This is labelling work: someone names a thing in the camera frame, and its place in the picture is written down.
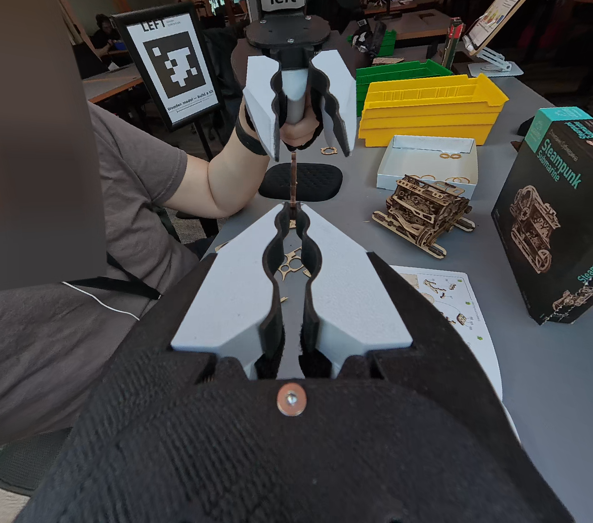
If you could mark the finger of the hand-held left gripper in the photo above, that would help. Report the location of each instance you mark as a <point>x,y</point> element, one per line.
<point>340,87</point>
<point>259,101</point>

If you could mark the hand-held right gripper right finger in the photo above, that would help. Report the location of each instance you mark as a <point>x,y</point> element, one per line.
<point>356,300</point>

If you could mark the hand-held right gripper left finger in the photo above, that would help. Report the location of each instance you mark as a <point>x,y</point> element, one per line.
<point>222,300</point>

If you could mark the brown wooden model part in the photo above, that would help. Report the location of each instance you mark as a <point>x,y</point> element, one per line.
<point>293,180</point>

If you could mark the person's left forearm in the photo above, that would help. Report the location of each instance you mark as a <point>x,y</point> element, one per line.
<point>231,180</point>

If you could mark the assembled wooden model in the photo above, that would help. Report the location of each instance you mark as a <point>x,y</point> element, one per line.
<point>421,212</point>

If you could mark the black model kit box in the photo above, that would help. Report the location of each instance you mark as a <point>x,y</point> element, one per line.
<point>546,226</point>

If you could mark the person's left hand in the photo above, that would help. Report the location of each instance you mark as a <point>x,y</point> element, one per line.
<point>299,134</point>

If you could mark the green plastic bin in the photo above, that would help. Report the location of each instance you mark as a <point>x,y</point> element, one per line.
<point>398,74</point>
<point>384,41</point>

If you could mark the flat wooden plate part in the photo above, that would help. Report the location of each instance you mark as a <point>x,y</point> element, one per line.
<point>292,261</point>

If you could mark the yellow plastic bin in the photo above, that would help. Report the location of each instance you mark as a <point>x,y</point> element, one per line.
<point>431,97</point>
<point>417,137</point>
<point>417,122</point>

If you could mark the printed assembly instruction sheet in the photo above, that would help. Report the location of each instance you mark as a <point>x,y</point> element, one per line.
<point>444,300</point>

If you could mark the framed marker sign on stand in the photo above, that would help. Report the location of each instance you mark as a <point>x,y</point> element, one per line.
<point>176,55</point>

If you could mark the black padded wrist rest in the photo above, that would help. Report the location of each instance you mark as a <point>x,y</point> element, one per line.
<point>319,182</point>

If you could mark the grey background table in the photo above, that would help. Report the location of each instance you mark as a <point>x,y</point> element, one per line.
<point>111,83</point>
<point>417,25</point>

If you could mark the white cardboard tray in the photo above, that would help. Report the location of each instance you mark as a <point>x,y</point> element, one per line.
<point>417,161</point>

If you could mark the tall narrow box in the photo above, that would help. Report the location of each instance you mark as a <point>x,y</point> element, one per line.
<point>456,41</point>

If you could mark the document stand with white base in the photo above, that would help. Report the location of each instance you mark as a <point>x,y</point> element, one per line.
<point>491,62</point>

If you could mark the black mesh office chair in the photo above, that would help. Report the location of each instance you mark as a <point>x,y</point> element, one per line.
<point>28,463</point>

